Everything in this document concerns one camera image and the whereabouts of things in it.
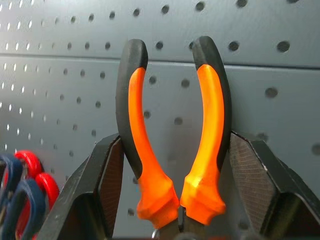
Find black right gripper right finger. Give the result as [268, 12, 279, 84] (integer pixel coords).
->
[228, 131, 320, 240]

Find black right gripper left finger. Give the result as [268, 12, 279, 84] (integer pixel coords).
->
[37, 133, 125, 240]

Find orange and black pliers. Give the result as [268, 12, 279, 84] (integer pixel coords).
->
[115, 35, 233, 240]

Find grey metal pegboard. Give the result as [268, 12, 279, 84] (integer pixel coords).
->
[0, 0, 320, 240]

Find dark blue handled scissors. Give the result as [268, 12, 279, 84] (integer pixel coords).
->
[0, 154, 47, 240]

